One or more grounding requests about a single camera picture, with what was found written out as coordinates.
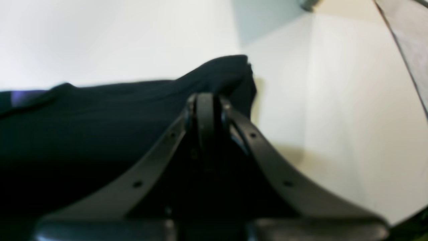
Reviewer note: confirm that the black T-shirt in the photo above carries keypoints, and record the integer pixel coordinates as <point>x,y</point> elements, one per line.
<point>61,144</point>

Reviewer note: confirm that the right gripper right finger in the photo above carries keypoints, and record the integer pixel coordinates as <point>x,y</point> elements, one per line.
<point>323,216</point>

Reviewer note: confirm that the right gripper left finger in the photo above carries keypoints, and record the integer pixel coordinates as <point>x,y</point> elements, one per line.
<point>102,216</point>

